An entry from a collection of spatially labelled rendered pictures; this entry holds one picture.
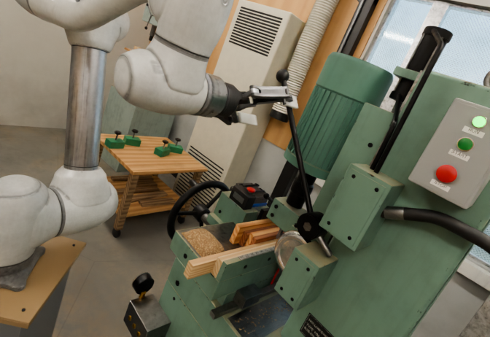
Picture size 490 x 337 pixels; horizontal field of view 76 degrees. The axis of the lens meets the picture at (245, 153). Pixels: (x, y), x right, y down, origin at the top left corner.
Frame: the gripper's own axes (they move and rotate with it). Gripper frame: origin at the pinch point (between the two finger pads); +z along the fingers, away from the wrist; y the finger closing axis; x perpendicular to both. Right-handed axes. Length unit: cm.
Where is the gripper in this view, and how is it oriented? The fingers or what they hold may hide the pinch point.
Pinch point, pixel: (272, 111)
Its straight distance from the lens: 83.0
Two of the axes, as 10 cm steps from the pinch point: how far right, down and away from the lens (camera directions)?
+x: -1.6, -9.6, 2.1
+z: 6.7, 0.5, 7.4
